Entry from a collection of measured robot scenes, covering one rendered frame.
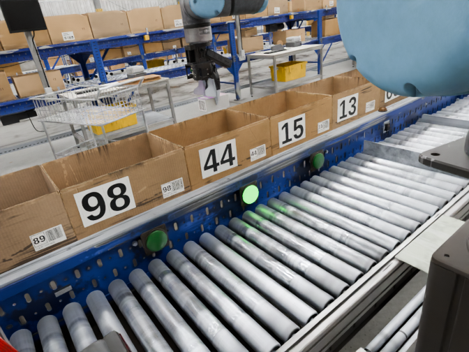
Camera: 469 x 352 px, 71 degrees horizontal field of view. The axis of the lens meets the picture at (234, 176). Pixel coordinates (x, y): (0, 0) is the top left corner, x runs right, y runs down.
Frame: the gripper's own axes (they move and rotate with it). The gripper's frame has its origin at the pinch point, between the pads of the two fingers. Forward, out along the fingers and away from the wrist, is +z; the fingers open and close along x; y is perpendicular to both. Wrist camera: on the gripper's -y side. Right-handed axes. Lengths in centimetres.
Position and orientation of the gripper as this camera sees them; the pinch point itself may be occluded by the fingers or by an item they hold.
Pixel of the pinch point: (213, 100)
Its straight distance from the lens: 124.6
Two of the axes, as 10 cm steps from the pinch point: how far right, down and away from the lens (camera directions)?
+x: 6.2, 2.8, -7.4
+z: 1.2, 8.9, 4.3
